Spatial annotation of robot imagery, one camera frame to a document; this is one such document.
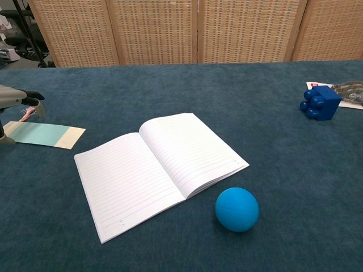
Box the dark blue building block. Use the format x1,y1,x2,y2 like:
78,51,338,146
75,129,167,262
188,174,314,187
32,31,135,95
299,85,342,122

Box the black tripod stand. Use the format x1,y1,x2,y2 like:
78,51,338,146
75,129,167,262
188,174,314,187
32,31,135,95
11,0,56,68

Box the open lined white notebook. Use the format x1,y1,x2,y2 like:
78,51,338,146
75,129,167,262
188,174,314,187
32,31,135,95
74,112,250,245

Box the blister pack card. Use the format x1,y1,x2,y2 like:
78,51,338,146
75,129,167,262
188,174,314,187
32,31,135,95
306,80,363,110

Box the teal cream bookmark with tassel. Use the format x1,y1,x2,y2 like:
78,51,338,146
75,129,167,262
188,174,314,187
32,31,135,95
2,105,86,150

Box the blue rubber ball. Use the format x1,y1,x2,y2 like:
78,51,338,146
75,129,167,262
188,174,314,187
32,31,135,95
214,186,260,233

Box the black office chair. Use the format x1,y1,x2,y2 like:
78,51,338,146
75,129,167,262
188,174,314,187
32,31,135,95
0,10,50,62

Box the teal table cloth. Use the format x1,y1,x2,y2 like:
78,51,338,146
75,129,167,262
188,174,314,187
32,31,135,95
0,59,363,272

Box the woven wooden folding screen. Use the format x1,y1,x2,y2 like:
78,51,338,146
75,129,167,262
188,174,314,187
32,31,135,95
27,0,363,68

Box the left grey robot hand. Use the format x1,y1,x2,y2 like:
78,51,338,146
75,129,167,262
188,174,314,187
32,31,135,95
0,84,46,145

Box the white box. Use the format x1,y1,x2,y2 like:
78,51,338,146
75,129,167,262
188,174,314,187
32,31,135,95
0,48,21,62

